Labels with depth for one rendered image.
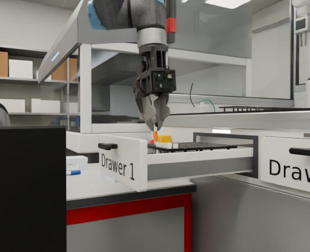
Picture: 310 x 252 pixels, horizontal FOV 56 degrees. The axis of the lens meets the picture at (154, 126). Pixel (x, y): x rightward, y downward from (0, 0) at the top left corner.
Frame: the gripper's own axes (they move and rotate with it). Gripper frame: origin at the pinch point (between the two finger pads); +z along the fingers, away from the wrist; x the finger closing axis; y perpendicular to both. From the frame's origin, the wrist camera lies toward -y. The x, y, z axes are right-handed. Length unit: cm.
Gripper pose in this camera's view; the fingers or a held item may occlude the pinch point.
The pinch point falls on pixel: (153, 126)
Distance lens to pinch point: 77.8
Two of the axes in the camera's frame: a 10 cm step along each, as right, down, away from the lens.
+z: 0.6, 10.0, 0.1
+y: 4.3, -0.2, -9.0
